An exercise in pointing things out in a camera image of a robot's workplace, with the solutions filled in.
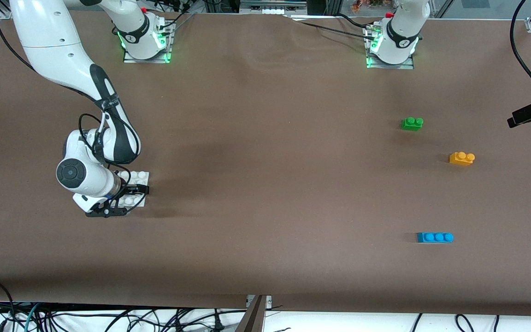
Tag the brown table cover sheet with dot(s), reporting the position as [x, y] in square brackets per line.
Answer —
[247, 207]

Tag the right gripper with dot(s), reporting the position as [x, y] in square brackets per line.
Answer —
[130, 188]

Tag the green two-stud block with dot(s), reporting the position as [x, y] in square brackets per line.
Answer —
[410, 125]

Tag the yellow two-stud block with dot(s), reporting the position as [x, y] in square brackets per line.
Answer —
[459, 160]

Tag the blue three-stud block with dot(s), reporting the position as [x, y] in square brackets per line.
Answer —
[433, 238]

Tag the white power strip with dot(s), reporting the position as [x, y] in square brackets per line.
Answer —
[272, 11]

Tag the metal table post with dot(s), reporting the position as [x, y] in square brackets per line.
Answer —
[254, 318]

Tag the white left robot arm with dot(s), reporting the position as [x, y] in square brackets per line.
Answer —
[401, 32]

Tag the white studded base plate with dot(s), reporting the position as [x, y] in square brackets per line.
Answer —
[138, 177]

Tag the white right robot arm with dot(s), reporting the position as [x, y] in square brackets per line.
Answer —
[53, 41]

